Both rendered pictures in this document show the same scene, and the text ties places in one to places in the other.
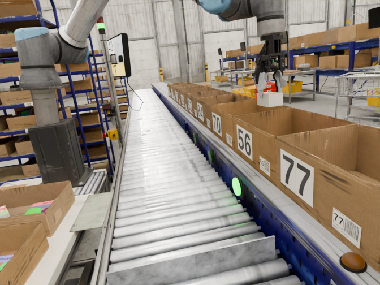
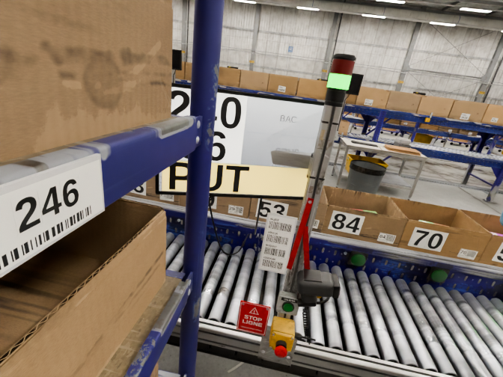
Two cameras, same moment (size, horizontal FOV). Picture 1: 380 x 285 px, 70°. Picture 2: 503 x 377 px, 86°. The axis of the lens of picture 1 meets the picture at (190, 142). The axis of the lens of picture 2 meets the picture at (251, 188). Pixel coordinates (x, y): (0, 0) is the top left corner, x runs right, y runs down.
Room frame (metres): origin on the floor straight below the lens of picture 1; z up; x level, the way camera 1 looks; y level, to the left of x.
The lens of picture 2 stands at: (2.01, 1.23, 1.58)
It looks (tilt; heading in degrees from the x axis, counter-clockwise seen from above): 22 degrees down; 285
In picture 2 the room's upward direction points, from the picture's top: 8 degrees clockwise
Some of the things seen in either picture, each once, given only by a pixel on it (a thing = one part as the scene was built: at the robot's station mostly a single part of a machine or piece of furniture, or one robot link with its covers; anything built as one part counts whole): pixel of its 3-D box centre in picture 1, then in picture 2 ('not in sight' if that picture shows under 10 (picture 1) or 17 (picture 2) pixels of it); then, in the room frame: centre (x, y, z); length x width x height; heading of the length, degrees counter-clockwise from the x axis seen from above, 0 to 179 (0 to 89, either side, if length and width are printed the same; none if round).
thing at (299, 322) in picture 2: (158, 145); (299, 295); (1.99, 0.24, 0.72); 0.52 x 0.05 x 0.05; 99
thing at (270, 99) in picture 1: (269, 99); not in sight; (1.00, -0.31, 1.14); 0.10 x 0.06 x 0.05; 9
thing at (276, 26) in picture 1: (271, 28); not in sight; (0.98, -0.32, 1.38); 0.10 x 0.09 x 0.05; 99
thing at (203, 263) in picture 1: (195, 267); not in sight; (0.61, 0.02, 0.76); 0.46 x 0.01 x 0.09; 99
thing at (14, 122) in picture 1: (41, 117); not in sight; (2.29, 1.22, 0.99); 0.40 x 0.30 x 0.10; 96
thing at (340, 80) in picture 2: (100, 24); (340, 75); (2.03, 0.52, 1.62); 0.05 x 0.05 x 0.06
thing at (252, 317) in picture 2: not in sight; (262, 319); (2.09, 0.56, 0.85); 0.16 x 0.01 x 0.13; 9
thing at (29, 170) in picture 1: (54, 162); not in sight; (2.29, 1.22, 0.59); 0.40 x 0.30 x 0.10; 97
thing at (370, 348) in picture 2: (161, 155); (358, 307); (1.73, 0.20, 0.72); 0.52 x 0.05 x 0.05; 99
